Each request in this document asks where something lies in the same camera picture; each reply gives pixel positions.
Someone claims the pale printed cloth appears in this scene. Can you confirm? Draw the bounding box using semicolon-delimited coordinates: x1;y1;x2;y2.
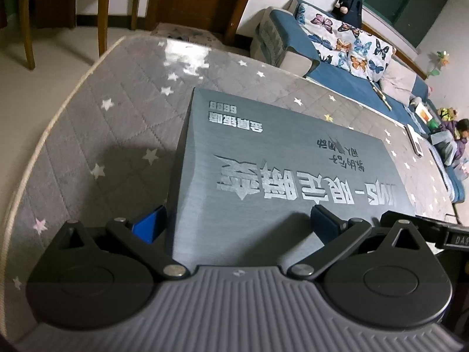
152;23;220;46

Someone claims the wooden stick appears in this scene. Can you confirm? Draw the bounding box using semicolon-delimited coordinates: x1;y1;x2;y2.
368;80;392;110

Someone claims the dark green window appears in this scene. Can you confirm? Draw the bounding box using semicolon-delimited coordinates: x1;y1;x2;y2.
346;0;453;48

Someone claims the grey star-print quilted desktop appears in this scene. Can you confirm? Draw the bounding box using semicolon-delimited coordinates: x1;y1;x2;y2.
5;36;463;351

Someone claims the colourful pinwheel flower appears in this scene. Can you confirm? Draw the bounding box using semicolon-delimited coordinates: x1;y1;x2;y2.
427;49;451;79

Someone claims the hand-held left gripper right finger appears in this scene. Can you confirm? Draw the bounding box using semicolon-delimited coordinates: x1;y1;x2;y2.
288;205;427;279

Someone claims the grey pillow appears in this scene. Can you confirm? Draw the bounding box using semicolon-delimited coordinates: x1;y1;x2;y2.
381;57;418;105

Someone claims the black backpack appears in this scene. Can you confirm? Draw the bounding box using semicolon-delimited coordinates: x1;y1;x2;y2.
332;0;363;26

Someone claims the wooden side table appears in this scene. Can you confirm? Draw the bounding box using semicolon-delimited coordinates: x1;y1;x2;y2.
18;0;145;70

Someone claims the blue sofa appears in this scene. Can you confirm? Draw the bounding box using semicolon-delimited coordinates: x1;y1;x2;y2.
251;0;469;206

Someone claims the butterfly print blanket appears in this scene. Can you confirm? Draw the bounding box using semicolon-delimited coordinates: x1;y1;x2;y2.
295;3;397;81

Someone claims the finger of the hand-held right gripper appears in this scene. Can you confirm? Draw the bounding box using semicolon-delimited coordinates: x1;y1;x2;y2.
379;211;449;230

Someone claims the open picture book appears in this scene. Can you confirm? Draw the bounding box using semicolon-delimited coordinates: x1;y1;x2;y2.
416;103;435;123

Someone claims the grey box lid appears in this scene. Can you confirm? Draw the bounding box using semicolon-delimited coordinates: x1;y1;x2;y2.
164;87;416;268

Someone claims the brown wooden door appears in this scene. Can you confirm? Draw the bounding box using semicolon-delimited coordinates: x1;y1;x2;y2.
145;0;261;46

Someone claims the white handheld device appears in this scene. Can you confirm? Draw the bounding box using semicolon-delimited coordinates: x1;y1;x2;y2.
406;124;423;158

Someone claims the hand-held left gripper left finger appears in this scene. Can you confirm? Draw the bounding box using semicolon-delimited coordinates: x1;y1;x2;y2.
55;205;191;279

